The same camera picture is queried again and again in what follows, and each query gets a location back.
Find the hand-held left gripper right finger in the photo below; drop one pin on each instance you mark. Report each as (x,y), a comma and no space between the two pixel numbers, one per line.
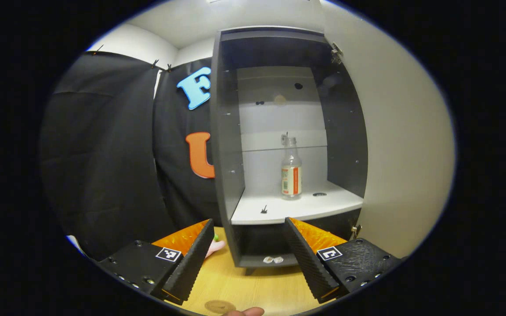
(309,263)

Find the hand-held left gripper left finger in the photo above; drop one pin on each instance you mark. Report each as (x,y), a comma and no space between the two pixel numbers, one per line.
(190,267)

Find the round brown coaster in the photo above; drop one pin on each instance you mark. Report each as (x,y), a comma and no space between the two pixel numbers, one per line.
(220,306)

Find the clear glass bottle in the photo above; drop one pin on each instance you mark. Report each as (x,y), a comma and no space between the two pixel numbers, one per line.
(291,180)

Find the dark grey cabinet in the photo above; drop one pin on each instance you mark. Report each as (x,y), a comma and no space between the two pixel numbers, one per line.
(345,131)

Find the beige cabinet door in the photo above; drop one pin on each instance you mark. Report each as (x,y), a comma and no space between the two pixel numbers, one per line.
(402,153)

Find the metal door hinge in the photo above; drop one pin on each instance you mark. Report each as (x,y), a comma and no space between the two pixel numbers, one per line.
(336,52)
(356,231)

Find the pink plush toy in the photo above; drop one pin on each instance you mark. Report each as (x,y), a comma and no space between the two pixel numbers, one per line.
(215,249)

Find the black backdrop cloth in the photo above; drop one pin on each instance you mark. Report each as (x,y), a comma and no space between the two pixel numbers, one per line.
(103,153)

